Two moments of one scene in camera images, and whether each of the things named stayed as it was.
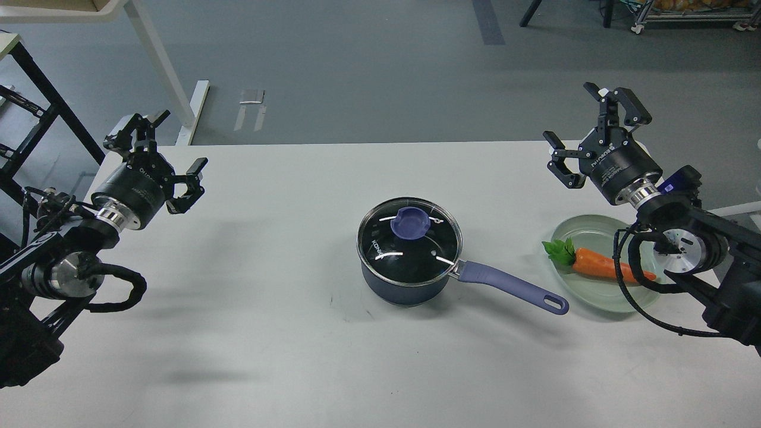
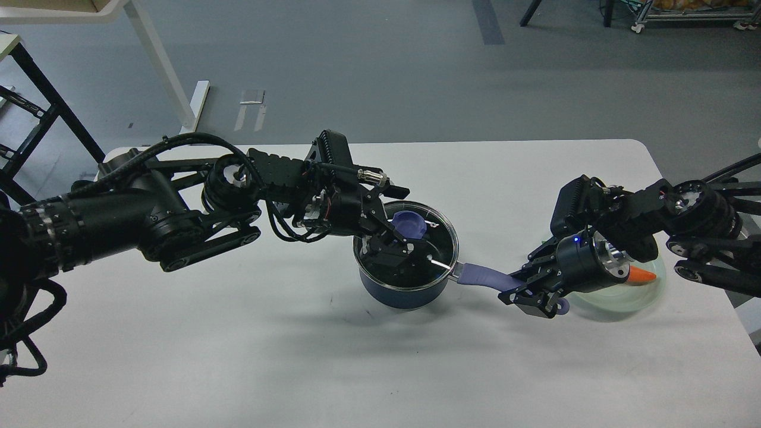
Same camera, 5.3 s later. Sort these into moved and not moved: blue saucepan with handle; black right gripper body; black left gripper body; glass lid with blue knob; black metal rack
Moved: black left gripper body; black right gripper body
Not moved: glass lid with blue knob; black metal rack; blue saucepan with handle
